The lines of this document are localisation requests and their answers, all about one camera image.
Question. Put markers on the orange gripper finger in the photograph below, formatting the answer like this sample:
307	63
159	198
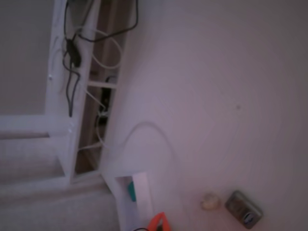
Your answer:
154	222
166	226

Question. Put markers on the white cardboard box bin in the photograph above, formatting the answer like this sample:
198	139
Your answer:
144	190

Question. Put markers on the small beige bear figurine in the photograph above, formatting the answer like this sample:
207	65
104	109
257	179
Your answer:
210	201

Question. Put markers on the grey square block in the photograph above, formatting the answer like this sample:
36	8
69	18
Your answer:
243	209

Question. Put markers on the white wooden frame furniture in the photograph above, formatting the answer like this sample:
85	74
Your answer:
60	144

